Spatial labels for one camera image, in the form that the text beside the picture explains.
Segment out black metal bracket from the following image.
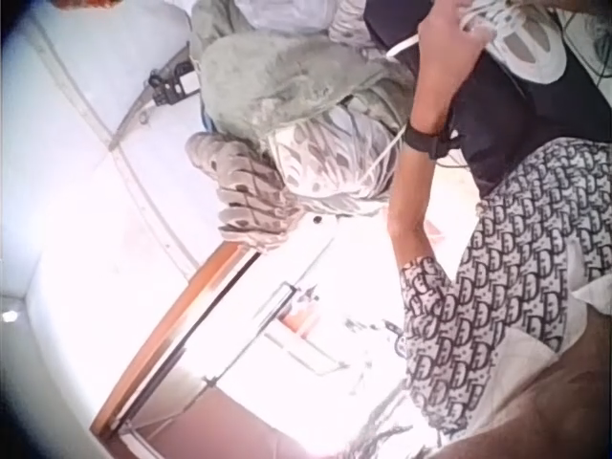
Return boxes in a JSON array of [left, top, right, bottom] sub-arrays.
[[142, 47, 200, 107]]

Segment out black wrist band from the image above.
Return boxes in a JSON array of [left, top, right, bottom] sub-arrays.
[[404, 118, 461, 162]]

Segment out green fluffy towel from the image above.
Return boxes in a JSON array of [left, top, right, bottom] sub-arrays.
[[189, 0, 416, 144]]

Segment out person's legs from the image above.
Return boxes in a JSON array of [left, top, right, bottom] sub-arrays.
[[361, 0, 612, 198]]

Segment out pale lilac cloth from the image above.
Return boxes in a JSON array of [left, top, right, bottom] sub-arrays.
[[229, 0, 367, 35]]

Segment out white cord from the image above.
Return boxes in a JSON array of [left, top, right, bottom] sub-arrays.
[[352, 121, 410, 190]]

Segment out brown wooden door frame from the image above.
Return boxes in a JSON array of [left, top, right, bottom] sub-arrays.
[[90, 242, 262, 442]]

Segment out white grey sneaker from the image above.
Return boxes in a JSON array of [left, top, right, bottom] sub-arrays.
[[459, 0, 571, 80]]

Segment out person's left hand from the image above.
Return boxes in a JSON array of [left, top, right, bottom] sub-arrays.
[[409, 0, 494, 129]]

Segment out white cabinet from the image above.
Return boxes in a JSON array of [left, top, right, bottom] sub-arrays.
[[203, 212, 407, 388]]

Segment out grey white patterned cloth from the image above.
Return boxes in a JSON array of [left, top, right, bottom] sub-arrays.
[[265, 102, 407, 211]]

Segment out folded beige patterned towel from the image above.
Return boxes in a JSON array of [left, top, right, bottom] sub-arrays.
[[185, 131, 307, 252]]

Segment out white shoelace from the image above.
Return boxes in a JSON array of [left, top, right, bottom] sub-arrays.
[[384, 36, 431, 59]]

